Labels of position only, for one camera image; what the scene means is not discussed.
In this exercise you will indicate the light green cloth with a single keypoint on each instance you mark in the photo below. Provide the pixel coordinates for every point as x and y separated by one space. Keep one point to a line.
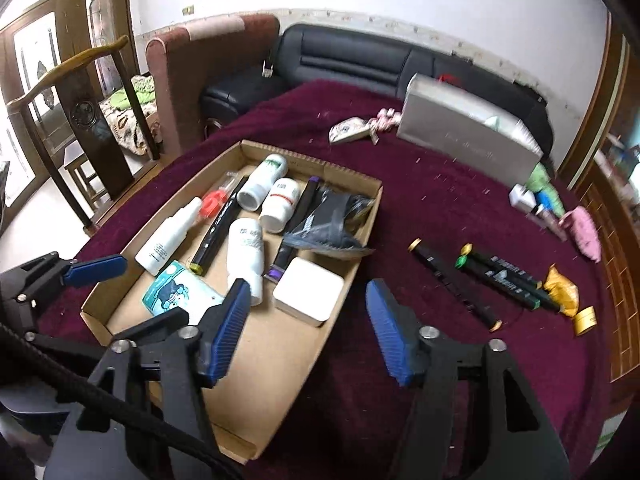
132 97

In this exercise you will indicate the green terry towel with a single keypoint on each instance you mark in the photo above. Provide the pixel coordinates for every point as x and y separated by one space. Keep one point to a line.
540 177

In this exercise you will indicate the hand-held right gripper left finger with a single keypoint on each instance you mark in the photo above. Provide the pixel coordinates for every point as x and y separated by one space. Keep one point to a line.
230 330

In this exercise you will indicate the brown fabric armchair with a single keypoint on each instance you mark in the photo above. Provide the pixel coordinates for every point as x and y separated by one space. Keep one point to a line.
200 60

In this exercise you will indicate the teal tissue packet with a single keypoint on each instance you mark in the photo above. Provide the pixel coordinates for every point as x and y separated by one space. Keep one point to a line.
175 290

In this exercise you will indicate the wooden partition counter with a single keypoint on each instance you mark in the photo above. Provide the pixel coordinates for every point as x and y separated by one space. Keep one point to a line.
615 240

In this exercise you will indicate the plain white bottle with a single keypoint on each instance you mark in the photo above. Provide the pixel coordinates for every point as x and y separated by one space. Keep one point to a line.
245 255

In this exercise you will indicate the leaf patterned cushion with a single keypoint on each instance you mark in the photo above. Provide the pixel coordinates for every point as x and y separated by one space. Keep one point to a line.
130 130

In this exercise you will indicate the white charger plug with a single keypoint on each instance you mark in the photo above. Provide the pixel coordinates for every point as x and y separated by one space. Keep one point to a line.
522 199

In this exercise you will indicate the wooden glass door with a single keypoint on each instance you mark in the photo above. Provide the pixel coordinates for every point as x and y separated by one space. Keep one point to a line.
67 20

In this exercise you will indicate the black leather sofa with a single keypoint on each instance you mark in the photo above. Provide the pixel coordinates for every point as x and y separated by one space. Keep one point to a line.
350 55

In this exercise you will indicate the dark wooden chair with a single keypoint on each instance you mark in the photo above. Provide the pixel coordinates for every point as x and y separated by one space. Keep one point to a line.
80 110

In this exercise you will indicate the black foil bag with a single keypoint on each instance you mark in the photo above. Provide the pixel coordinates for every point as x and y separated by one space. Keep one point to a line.
325 225

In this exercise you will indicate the gold foil packet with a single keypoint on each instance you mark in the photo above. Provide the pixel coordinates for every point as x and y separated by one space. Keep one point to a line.
560 290

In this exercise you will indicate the pink terry towel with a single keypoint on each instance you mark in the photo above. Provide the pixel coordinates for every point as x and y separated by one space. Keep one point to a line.
580 232

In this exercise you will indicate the white bottle red label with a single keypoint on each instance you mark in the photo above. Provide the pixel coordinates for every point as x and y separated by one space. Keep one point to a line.
277 205

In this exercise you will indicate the white spray bottle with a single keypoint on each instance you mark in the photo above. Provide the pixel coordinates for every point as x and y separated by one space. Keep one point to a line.
160 247

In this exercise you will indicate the wall socket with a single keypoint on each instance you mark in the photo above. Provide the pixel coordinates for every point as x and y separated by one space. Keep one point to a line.
188 9

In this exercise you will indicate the black marker gold ends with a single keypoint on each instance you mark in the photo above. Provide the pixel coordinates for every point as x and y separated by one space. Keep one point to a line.
215 230
450 280

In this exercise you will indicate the white bottle green print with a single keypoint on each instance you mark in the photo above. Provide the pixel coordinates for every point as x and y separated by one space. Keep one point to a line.
260 180

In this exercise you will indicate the black marker yellow ends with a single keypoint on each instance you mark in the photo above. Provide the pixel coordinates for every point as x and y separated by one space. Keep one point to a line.
500 267

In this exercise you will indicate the red number candle packet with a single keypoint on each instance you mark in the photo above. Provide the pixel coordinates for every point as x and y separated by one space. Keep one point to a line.
216 202

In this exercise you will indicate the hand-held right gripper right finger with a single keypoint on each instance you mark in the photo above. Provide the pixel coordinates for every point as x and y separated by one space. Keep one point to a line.
387 330

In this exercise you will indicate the yellow round jar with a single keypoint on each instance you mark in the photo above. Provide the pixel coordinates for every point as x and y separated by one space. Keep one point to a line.
584 321

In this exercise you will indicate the grey rectangular box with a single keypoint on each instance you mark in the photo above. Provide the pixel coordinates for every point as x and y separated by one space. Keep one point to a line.
465 135

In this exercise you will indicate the black marker purple ends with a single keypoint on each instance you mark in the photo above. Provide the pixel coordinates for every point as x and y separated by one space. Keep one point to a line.
306 200

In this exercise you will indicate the wooden stool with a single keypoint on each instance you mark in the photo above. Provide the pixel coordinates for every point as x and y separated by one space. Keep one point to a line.
85 165

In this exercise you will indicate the black marker green ends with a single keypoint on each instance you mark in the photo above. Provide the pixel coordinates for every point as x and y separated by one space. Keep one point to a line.
495 285

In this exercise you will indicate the white square box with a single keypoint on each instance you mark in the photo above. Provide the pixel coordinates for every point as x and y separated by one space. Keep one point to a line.
307 290

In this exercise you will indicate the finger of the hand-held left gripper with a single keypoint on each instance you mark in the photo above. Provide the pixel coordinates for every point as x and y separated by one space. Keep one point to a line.
150 327
97 270

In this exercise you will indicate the cardboard box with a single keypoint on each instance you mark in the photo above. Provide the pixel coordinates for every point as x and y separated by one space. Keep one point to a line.
280 360

